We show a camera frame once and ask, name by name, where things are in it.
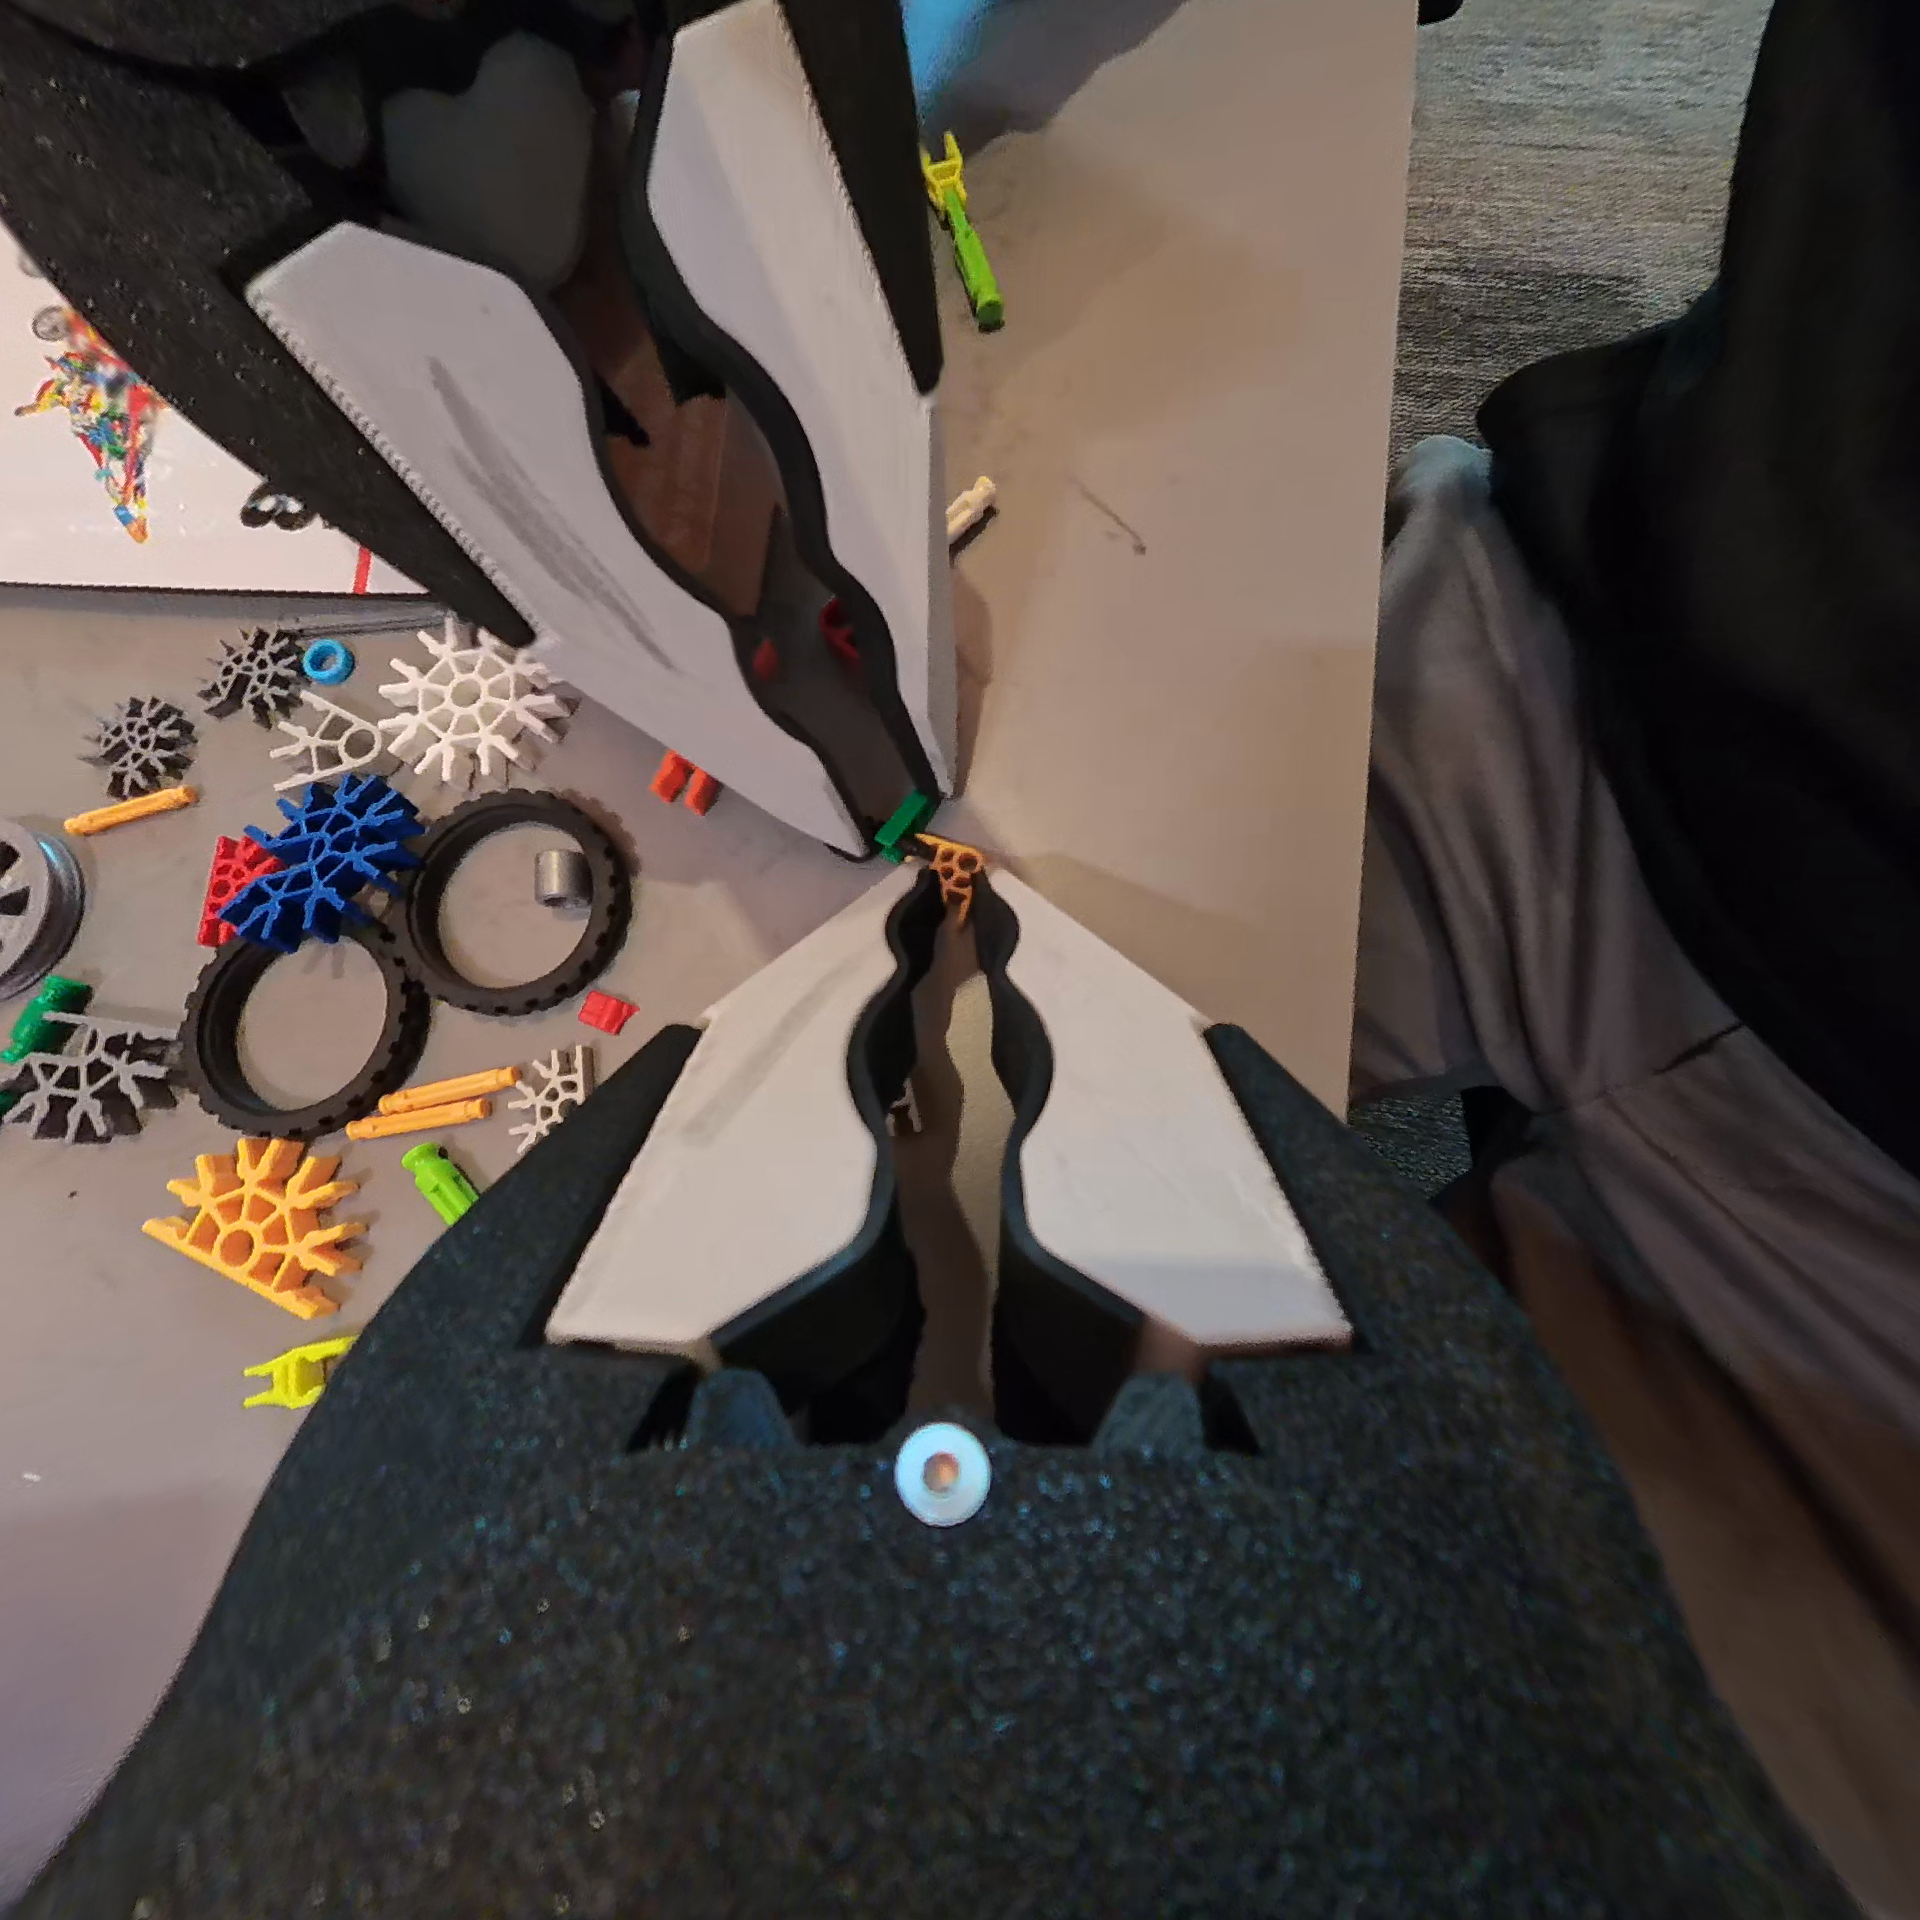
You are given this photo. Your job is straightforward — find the yellow fan connector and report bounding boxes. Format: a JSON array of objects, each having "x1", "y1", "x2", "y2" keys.
[{"x1": 141, "y1": 1137, "x2": 368, "y2": 1322}]

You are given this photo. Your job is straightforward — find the short dark green rod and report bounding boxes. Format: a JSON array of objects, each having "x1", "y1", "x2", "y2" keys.
[{"x1": 0, "y1": 977, "x2": 92, "y2": 1067}]

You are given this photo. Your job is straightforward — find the red connector with rod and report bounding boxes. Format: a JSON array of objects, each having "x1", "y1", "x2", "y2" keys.
[{"x1": 748, "y1": 478, "x2": 998, "y2": 676}]

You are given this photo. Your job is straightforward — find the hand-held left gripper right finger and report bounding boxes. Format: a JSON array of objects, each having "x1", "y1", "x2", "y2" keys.
[{"x1": 971, "y1": 867, "x2": 1352, "y2": 1444}]

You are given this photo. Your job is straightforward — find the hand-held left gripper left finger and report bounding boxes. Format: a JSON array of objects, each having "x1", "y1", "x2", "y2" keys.
[{"x1": 544, "y1": 867, "x2": 939, "y2": 1444}]

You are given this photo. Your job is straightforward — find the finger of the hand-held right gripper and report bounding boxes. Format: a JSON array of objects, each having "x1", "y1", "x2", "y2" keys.
[
  {"x1": 627, "y1": 0, "x2": 961, "y2": 801},
  {"x1": 243, "y1": 37, "x2": 902, "y2": 859}
]

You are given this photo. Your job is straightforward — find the blue snowflake connector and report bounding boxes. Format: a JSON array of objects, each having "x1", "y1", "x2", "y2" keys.
[{"x1": 245, "y1": 775, "x2": 425, "y2": 950}]

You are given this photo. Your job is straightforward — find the red fan connector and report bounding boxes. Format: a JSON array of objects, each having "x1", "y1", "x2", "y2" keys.
[{"x1": 193, "y1": 834, "x2": 279, "y2": 946}]

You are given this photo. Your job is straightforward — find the small light grey connector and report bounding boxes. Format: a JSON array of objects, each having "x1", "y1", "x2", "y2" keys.
[{"x1": 505, "y1": 1045, "x2": 596, "y2": 1155}]

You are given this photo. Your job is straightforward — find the dark grey snowflake connector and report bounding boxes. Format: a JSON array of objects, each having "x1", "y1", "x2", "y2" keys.
[
  {"x1": 83, "y1": 698, "x2": 200, "y2": 801},
  {"x1": 198, "y1": 627, "x2": 308, "y2": 727}
]

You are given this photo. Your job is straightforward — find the printed toy packaging bag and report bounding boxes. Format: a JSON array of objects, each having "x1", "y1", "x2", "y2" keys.
[{"x1": 0, "y1": 257, "x2": 436, "y2": 602}]

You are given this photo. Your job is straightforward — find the lime clip connector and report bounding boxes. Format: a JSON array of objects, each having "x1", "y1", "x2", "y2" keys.
[{"x1": 243, "y1": 1335, "x2": 358, "y2": 1413}]

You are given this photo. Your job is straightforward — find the person's grey trousers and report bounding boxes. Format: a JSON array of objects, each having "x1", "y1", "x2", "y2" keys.
[{"x1": 1350, "y1": 435, "x2": 1920, "y2": 1920}]

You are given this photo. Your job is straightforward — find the white snowflake connector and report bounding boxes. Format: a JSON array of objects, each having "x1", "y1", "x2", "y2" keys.
[{"x1": 374, "y1": 617, "x2": 577, "y2": 793}]

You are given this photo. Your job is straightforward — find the black rubber tyre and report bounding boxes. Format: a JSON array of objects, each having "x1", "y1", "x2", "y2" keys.
[
  {"x1": 401, "y1": 790, "x2": 635, "y2": 1019},
  {"x1": 180, "y1": 931, "x2": 431, "y2": 1137}
]

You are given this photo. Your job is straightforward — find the white fan connector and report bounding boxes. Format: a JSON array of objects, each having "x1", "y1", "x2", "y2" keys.
[{"x1": 269, "y1": 692, "x2": 395, "y2": 793}]

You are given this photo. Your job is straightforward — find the grey wheel hub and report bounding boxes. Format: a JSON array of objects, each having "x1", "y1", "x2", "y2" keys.
[{"x1": 0, "y1": 815, "x2": 86, "y2": 1001}]

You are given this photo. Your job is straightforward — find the dark grey fan connector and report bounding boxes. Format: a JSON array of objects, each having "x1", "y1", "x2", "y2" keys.
[{"x1": 0, "y1": 1013, "x2": 182, "y2": 1146}]

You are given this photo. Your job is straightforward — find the person's black top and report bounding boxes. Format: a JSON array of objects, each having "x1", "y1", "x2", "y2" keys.
[{"x1": 1477, "y1": 0, "x2": 1920, "y2": 1172}]

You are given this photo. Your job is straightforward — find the lime rod with connector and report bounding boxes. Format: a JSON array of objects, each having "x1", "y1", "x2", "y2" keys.
[{"x1": 920, "y1": 132, "x2": 1008, "y2": 331}]

